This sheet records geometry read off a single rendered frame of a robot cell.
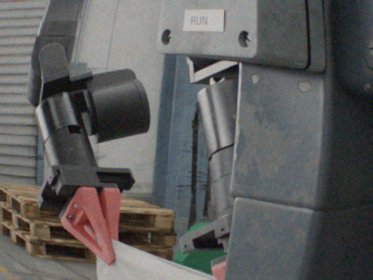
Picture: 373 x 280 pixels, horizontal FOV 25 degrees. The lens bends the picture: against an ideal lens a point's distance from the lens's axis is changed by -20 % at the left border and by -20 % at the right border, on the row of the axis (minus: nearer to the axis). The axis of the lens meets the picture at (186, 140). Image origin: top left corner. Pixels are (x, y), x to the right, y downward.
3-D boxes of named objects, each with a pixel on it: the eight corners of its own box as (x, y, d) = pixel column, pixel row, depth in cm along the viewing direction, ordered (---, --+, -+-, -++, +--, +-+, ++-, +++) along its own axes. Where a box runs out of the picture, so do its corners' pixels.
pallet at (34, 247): (-4, 231, 653) (-5, 215, 652) (113, 244, 723) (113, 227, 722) (32, 257, 582) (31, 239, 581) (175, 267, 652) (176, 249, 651)
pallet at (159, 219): (-8, 197, 649) (-9, 180, 649) (113, 209, 721) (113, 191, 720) (28, 221, 575) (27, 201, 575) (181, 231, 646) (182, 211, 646)
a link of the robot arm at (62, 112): (32, 123, 103) (34, 92, 99) (82, 111, 106) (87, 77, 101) (46, 171, 100) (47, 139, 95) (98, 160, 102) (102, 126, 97)
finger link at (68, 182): (148, 247, 90) (113, 171, 95) (87, 245, 86) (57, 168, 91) (122, 277, 94) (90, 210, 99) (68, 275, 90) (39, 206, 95)
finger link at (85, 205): (166, 247, 91) (131, 172, 96) (104, 246, 87) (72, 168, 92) (138, 278, 95) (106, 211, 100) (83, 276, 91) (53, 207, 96)
